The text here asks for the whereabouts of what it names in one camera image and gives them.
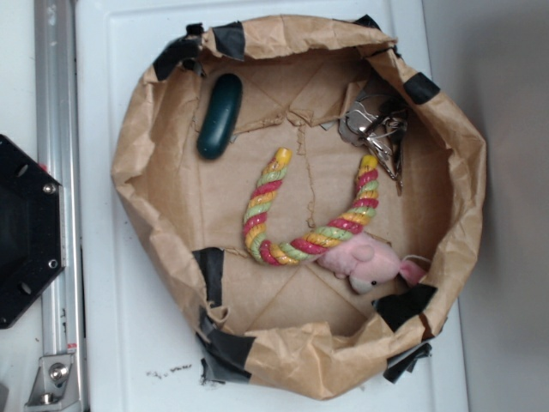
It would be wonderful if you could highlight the white plastic tray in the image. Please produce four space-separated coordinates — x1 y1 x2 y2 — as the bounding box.
75 1 468 411

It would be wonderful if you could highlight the silver key bunch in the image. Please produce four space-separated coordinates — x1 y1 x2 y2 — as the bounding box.
339 93 408 196

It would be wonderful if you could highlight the multicolored twisted rope toy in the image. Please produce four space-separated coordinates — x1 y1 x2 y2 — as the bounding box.
242 148 378 266

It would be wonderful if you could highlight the pink plush toy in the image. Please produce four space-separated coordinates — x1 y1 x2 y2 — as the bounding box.
316 233 426 294

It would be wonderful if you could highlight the metal corner bracket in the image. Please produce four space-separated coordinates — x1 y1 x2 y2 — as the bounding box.
24 354 80 411

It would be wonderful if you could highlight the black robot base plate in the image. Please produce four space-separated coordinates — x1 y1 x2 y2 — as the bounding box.
1 135 63 330

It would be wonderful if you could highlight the dark green oval case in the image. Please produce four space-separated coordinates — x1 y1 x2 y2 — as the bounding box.
196 73 243 160

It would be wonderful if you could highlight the aluminium extrusion rail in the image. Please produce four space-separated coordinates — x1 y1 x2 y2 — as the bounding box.
33 1 89 411

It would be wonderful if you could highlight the brown paper bag bin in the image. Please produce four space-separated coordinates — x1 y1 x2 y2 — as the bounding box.
112 15 486 400

